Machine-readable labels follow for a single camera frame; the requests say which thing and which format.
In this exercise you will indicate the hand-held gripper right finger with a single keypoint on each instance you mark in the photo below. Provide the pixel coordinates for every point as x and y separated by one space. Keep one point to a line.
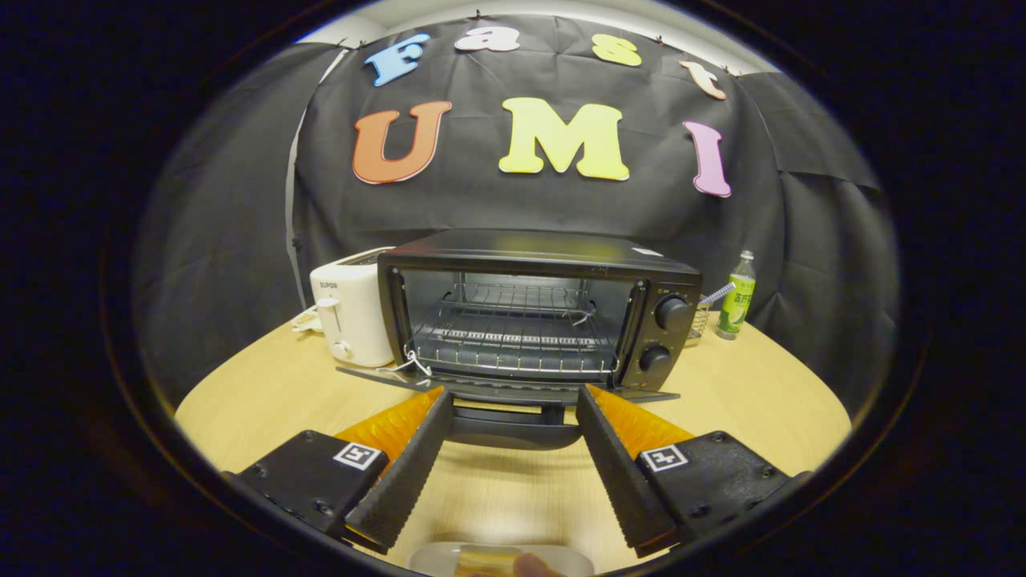
625 481

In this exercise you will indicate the black toaster oven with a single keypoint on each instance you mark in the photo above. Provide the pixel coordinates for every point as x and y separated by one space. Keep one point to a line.
521 248

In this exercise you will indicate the clear cup with straw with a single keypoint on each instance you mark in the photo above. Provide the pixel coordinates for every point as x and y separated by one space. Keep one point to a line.
699 320

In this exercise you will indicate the white pop-up toaster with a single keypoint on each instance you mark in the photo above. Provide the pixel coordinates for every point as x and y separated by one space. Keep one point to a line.
353 312

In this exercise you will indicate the green drink bottle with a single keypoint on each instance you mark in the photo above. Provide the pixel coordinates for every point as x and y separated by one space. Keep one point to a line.
736 304

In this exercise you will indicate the black backdrop cloth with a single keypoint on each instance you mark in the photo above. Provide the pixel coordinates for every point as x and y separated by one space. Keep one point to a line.
481 204

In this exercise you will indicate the yellow ridged bread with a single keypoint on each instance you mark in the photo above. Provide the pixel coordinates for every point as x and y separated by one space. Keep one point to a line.
481 561

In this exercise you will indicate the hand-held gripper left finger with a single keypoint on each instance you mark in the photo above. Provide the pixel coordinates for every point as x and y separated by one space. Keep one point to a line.
409 481

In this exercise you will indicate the white square plate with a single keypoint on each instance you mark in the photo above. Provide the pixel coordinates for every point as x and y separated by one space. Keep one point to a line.
565 558

